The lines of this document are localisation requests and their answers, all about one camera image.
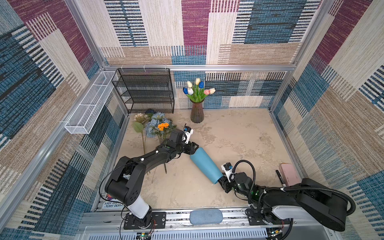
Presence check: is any teal cylindrical vase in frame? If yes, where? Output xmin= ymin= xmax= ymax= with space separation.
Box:
xmin=190 ymin=148 xmax=223 ymax=184

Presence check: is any red ribbed glass vase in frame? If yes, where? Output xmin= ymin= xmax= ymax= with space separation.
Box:
xmin=190 ymin=102 xmax=204 ymax=124

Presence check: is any orange marigold flower stem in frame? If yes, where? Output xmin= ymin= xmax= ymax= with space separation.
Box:
xmin=154 ymin=123 xmax=170 ymax=144

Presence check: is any cream tulip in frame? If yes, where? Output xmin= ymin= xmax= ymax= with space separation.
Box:
xmin=187 ymin=81 xmax=195 ymax=99

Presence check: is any dark blue tulip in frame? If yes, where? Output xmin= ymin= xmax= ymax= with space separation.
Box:
xmin=198 ymin=81 xmax=205 ymax=101

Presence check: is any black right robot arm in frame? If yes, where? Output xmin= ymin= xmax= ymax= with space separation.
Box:
xmin=218 ymin=173 xmax=356 ymax=232

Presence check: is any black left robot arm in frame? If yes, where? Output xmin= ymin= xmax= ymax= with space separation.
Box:
xmin=105 ymin=126 xmax=199 ymax=228

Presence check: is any blue grey sponge pad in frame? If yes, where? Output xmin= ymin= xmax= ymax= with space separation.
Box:
xmin=190 ymin=209 xmax=223 ymax=226

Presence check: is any blue hydrangea flower bunch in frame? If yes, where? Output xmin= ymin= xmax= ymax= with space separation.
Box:
xmin=142 ymin=111 xmax=176 ymax=154

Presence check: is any black marker pen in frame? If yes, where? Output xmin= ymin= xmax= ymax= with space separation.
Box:
xmin=276 ymin=170 xmax=287 ymax=187

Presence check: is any pink case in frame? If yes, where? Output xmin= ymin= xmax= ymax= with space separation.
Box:
xmin=279 ymin=163 xmax=302 ymax=186

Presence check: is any colourful paperback book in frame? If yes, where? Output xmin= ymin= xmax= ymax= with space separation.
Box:
xmin=102 ymin=194 xmax=124 ymax=211

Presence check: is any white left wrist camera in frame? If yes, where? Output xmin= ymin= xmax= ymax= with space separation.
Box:
xmin=182 ymin=124 xmax=194 ymax=144

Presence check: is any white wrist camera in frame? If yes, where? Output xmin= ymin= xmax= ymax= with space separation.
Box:
xmin=182 ymin=124 xmax=194 ymax=144
xmin=221 ymin=163 xmax=234 ymax=183

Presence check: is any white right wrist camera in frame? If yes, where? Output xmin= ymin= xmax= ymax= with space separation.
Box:
xmin=221 ymin=163 xmax=234 ymax=183

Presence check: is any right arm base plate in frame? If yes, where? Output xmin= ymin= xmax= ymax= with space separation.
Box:
xmin=245 ymin=208 xmax=290 ymax=226

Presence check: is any black wire shelf rack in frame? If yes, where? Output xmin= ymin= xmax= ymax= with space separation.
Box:
xmin=112 ymin=68 xmax=175 ymax=114

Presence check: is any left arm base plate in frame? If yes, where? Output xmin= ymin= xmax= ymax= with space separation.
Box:
xmin=123 ymin=212 xmax=167 ymax=230

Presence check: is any white wire mesh basket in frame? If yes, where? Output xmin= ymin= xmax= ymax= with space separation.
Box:
xmin=65 ymin=71 xmax=115 ymax=135

